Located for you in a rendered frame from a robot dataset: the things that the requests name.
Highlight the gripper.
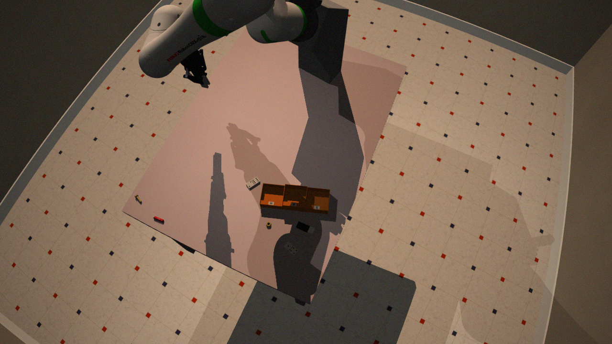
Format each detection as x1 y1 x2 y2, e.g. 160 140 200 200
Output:
180 49 210 88

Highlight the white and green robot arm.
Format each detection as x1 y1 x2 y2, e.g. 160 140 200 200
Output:
139 0 322 78

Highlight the brown rack of bins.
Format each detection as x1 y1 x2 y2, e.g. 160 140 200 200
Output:
260 183 330 214

